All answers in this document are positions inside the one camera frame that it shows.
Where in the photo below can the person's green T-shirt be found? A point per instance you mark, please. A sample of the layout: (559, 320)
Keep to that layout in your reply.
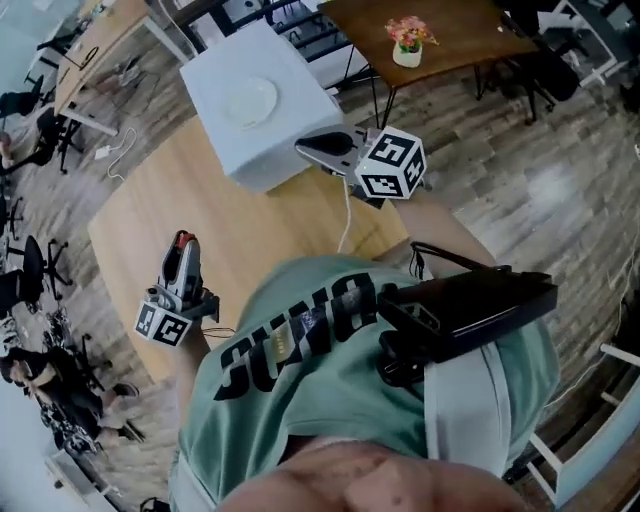
(310, 400)

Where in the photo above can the black clamp mount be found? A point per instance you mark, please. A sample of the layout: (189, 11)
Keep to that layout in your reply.
(400, 367)

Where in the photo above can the potted pink flowers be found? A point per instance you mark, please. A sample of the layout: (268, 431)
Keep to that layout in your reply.
(407, 52)

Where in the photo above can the black metal railing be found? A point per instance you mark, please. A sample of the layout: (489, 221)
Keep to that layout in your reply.
(190, 30)

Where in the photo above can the white box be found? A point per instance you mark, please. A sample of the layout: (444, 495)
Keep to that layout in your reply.
(305, 107)

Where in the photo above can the white plate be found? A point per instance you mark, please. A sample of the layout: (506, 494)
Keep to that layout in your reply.
(250, 102)

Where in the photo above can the dark wooden table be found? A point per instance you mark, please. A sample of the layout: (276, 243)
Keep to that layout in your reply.
(450, 35)

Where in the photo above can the person's face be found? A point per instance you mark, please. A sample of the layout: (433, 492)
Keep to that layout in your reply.
(360, 485)

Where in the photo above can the light wooden table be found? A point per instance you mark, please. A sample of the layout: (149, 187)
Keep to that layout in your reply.
(200, 235)

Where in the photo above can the person's left forearm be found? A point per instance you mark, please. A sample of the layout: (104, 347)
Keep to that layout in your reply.
(190, 360)

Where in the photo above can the white power adapter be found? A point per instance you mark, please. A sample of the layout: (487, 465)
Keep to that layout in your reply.
(104, 152)

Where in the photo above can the small wooden table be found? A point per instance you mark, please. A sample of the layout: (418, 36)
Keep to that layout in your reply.
(100, 35)

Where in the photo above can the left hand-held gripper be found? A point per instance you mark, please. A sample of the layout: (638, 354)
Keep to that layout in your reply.
(165, 327)

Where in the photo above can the black device box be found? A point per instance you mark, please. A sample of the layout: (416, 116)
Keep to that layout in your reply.
(475, 305)

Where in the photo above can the person's right forearm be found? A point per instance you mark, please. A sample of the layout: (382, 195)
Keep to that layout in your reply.
(440, 230)

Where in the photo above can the grey-top white table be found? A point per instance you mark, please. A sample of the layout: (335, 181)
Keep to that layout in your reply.
(607, 35)

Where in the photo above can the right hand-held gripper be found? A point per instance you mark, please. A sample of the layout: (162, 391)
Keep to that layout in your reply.
(390, 165)

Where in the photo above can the black office chair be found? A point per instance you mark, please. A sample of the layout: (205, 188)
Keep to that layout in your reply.
(555, 75)
(35, 265)
(47, 130)

